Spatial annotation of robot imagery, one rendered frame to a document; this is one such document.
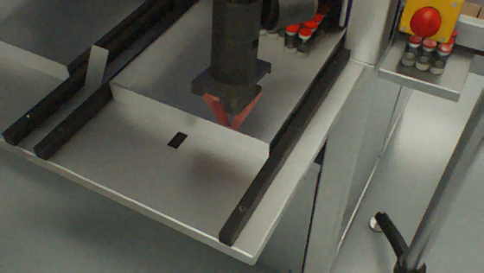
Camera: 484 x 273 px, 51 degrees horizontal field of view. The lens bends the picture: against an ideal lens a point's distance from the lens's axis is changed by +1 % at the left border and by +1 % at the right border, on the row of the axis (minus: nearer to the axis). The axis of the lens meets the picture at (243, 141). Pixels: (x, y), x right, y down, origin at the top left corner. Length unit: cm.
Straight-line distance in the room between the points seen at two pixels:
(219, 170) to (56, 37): 41
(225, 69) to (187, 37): 29
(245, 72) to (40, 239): 126
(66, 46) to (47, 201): 101
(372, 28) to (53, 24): 55
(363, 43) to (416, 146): 119
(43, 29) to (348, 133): 58
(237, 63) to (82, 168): 26
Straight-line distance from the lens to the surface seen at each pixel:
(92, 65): 81
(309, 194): 114
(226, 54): 60
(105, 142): 73
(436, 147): 202
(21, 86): 86
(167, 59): 85
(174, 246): 164
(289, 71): 82
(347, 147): 99
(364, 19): 81
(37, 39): 95
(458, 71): 89
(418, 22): 75
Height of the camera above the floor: 140
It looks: 47 degrees down
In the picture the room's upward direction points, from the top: straight up
